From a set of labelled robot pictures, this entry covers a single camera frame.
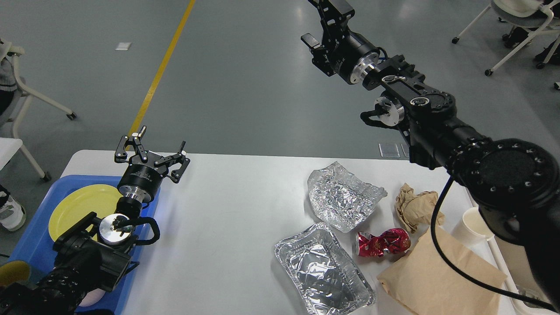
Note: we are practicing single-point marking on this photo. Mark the crushed red can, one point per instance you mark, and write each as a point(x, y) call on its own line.
point(391, 241)

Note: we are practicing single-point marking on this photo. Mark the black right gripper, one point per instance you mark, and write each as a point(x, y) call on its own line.
point(341, 51)

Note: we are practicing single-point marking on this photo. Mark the blue plastic tray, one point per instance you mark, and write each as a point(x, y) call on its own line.
point(36, 245)

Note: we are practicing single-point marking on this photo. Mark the white paper cup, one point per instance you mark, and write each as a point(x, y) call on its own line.
point(472, 229)

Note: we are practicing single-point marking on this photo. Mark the crumpled brown paper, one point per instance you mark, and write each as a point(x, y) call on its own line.
point(414, 209)

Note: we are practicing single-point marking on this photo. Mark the brown paper bag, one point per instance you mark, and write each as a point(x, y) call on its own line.
point(426, 285)

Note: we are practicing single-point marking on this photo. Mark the crumpled aluminium foil sheet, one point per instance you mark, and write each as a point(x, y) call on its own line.
point(341, 199)

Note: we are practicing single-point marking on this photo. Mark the aluminium foil tray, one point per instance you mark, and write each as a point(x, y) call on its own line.
point(327, 279)

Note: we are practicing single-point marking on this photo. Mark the standing person dark trousers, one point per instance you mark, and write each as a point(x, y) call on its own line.
point(12, 214)

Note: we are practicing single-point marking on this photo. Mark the small white side table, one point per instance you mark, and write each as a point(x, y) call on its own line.
point(8, 147)

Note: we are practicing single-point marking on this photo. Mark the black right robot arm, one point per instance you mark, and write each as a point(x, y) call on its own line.
point(515, 183)

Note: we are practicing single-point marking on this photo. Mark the grey office chair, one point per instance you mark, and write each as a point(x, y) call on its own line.
point(9, 50)

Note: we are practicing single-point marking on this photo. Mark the yellow plastic plate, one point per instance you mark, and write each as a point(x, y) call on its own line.
point(98, 198)

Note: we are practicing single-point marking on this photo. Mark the white rolling chair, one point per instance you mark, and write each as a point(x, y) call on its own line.
point(528, 19)

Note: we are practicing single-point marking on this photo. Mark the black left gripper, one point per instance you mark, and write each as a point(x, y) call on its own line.
point(139, 181)

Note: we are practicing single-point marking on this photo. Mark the pink plastic mug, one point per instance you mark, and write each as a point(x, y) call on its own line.
point(92, 297)

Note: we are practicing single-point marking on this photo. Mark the blue yellow cup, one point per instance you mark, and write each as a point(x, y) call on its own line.
point(14, 271)

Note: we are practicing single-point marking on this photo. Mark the beige plastic bin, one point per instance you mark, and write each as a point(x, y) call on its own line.
point(512, 261)

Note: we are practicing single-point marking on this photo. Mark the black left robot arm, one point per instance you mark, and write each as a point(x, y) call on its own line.
point(95, 253)

